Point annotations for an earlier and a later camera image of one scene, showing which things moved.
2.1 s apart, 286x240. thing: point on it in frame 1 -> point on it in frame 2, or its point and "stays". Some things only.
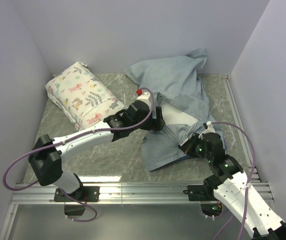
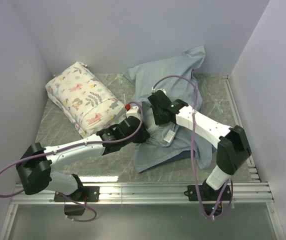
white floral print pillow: (82, 97) stays
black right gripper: (187, 147) -> (158, 121)
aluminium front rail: (119, 193) stays
